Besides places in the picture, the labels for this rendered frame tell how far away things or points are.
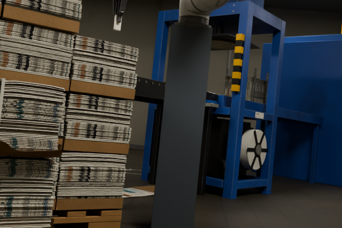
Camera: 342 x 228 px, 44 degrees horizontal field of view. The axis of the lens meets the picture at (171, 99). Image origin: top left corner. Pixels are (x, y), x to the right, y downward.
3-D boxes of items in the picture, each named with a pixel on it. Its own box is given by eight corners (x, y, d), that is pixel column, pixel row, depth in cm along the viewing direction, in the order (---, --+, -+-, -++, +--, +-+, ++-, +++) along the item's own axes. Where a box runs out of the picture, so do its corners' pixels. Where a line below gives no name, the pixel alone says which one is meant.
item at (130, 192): (123, 198, 280) (123, 197, 280) (95, 191, 298) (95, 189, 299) (160, 195, 309) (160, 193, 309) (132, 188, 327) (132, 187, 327)
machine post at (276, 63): (266, 194, 369) (282, 19, 378) (257, 192, 375) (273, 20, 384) (271, 193, 376) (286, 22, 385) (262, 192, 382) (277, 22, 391)
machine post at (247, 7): (231, 199, 323) (249, 0, 332) (221, 197, 329) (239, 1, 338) (237, 198, 330) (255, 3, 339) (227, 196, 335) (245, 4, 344)
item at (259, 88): (248, 103, 404) (251, 75, 406) (222, 101, 423) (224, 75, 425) (266, 106, 434) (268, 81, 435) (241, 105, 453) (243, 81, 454)
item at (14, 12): (79, 32, 166) (80, 22, 166) (2, 16, 150) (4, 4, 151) (64, 37, 179) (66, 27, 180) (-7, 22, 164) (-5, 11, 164)
